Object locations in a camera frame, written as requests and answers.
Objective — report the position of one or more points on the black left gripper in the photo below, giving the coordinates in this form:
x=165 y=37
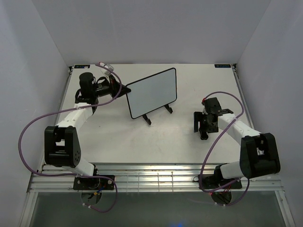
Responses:
x=114 y=86

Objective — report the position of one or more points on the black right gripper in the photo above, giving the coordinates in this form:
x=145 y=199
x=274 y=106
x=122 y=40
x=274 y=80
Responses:
x=197 y=116

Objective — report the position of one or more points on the black whiteboard eraser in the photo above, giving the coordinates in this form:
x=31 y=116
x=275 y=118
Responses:
x=203 y=133

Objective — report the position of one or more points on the white black-framed whiteboard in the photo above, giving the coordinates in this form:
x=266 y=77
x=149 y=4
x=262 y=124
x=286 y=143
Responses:
x=152 y=92

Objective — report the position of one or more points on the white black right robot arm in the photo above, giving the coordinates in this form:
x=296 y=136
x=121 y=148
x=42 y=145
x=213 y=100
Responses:
x=258 y=151

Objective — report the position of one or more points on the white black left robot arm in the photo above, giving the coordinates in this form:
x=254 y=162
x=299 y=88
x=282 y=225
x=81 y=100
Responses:
x=62 y=146

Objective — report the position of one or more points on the blue left corner label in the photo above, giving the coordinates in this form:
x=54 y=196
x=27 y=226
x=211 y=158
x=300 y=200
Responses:
x=81 y=66

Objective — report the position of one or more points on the blue corner label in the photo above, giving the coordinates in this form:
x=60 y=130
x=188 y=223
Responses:
x=81 y=66
x=222 y=66

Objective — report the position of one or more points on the blue right corner label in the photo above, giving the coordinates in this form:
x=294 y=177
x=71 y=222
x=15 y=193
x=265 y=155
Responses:
x=222 y=66

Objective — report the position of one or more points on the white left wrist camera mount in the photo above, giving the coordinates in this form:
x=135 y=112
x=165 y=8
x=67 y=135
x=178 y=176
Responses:
x=106 y=69

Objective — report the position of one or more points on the wire whiteboard easel stand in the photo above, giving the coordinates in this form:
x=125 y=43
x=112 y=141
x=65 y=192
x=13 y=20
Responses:
x=149 y=119

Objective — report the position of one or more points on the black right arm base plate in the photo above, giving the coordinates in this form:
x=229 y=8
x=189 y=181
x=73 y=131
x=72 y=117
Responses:
x=208 y=182

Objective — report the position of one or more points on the aluminium table frame rail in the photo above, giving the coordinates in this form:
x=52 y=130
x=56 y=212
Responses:
x=128 y=177

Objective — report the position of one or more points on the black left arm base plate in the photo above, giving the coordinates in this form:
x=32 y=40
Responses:
x=81 y=183

